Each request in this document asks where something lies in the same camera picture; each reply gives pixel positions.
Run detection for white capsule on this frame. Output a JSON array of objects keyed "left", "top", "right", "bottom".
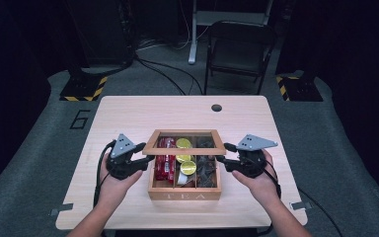
[{"left": 177, "top": 171, "right": 190, "bottom": 187}]

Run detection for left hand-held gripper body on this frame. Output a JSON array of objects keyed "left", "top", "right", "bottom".
[{"left": 106, "top": 132, "right": 146, "bottom": 182}]

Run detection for dark tea packets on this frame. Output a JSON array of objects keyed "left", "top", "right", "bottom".
[{"left": 195, "top": 137, "right": 219, "bottom": 189}]

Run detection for wooden tea box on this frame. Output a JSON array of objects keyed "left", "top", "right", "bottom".
[{"left": 147, "top": 153, "right": 223, "bottom": 201}]

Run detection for red tea packets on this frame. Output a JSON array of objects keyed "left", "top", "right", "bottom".
[{"left": 154, "top": 136, "right": 178, "bottom": 184}]

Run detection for black floor cables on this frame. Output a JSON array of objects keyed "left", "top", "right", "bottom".
[{"left": 133, "top": 53, "right": 205, "bottom": 97}]

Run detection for white floor cables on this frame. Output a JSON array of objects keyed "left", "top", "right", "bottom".
[{"left": 137, "top": 19, "right": 211, "bottom": 52}]

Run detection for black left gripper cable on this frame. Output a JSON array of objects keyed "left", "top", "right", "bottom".
[{"left": 92, "top": 139, "right": 117, "bottom": 209}]

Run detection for white metal stand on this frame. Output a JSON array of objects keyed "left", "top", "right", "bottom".
[{"left": 188, "top": 0, "right": 274, "bottom": 65}]

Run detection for grey tape strip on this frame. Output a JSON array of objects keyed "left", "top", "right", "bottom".
[
  {"left": 48, "top": 202, "right": 75, "bottom": 217},
  {"left": 289, "top": 200, "right": 313, "bottom": 211}
]

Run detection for wooden glass-window box lid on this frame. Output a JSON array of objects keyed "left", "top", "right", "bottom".
[{"left": 142, "top": 128, "right": 227, "bottom": 157}]

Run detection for person's left hand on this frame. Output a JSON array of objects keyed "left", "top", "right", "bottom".
[{"left": 98, "top": 160, "right": 144, "bottom": 211}]

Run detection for thin black floor cable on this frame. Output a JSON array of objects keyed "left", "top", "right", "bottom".
[{"left": 296, "top": 188, "right": 344, "bottom": 237}]

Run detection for person's right hand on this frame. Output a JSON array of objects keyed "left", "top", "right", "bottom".
[{"left": 231, "top": 148, "right": 282, "bottom": 209}]

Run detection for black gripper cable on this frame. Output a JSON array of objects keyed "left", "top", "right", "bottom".
[
  {"left": 256, "top": 162, "right": 283, "bottom": 237},
  {"left": 92, "top": 139, "right": 117, "bottom": 209}
]

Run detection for black yellow striped base plate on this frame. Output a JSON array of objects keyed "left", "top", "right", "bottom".
[
  {"left": 274, "top": 74, "right": 325, "bottom": 103},
  {"left": 58, "top": 75, "right": 109, "bottom": 103}
]

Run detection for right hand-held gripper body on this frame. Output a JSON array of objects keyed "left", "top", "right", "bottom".
[{"left": 230, "top": 133, "right": 279, "bottom": 180}]

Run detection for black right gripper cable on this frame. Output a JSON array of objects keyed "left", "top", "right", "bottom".
[{"left": 256, "top": 162, "right": 283, "bottom": 237}]

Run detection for black folding chair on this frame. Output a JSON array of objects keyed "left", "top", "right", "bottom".
[{"left": 203, "top": 20, "right": 278, "bottom": 97}]

